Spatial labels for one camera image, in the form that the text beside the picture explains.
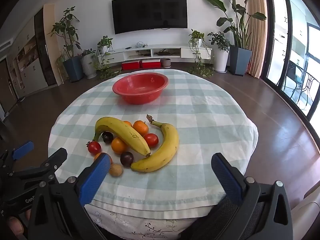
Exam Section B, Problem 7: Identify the beige curtain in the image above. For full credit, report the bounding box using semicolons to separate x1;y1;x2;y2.
246;0;269;79

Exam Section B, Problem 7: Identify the green checked tablecloth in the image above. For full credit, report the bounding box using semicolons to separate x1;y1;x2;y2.
47;69;259;220

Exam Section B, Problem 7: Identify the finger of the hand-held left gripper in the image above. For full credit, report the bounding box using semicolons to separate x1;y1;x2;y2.
5;148;68;193
0;141;35;178

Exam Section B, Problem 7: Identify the black-framed glass sliding door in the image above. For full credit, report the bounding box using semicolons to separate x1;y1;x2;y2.
260;0;320;140

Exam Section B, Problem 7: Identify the dark purple round fruit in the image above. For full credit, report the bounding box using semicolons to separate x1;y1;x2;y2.
102;131;114;144
120;151;134;167

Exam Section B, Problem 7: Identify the brown wooden door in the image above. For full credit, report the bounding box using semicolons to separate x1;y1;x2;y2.
0;57;18;113

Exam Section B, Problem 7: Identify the red storage box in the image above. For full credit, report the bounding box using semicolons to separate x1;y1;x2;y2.
122;61;141;70
141;59;162;69

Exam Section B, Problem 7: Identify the brown round fruit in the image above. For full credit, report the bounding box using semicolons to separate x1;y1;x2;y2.
109;163;123;177

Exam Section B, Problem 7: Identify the red tomato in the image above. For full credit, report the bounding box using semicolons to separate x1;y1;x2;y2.
86;141;102;155
143;133;159;148

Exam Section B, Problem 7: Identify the plant in white ribbed pot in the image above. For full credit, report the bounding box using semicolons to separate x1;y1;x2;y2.
81;49;98;79

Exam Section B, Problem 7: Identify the white television cabinet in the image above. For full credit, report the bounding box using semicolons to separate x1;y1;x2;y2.
96;44;213;65

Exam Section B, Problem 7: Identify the red plastic bowl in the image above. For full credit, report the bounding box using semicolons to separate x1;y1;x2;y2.
112;72;169;105

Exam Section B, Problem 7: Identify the person's left hand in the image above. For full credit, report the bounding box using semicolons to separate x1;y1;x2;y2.
0;209;32;240

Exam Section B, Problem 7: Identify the built-in wall cabinet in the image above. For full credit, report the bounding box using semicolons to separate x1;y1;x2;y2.
5;4;58;98

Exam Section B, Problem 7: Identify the balcony chair with teal cushion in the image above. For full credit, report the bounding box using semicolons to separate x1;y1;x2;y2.
284;60;307;98

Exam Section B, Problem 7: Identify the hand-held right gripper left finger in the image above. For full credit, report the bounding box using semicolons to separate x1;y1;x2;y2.
27;152;112;240

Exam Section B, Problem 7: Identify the yellow banana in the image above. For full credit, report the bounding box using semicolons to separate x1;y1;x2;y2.
130;114;180;173
93;117;151;157

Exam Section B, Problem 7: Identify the black wall television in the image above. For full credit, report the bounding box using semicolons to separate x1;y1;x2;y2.
111;0;188;35

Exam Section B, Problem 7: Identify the white floral tablecloth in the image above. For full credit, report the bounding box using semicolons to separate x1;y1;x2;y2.
85;200;215;240

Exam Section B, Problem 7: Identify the dark grey planter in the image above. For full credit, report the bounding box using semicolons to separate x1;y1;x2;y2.
204;0;267;77

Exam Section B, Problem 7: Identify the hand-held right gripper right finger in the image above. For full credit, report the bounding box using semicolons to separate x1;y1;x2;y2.
211;152;293;240

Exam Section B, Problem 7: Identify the bumpy mandarin orange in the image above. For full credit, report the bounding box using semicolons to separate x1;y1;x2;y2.
132;120;149;136

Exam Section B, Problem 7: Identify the trailing pothos plant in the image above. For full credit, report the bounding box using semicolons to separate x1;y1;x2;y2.
94;35;118;79
188;29;215;78

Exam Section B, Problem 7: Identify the black mesh chair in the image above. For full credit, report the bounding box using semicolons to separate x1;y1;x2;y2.
180;200;265;240

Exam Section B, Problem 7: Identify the tall plant in blue pot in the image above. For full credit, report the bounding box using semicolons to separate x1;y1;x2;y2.
49;6;84;83

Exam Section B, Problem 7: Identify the bushy plant in white pot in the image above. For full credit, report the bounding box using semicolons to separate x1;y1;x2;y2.
207;31;230;73

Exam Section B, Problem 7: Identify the beige leather chair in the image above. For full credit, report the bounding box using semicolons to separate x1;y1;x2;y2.
290;185;320;240

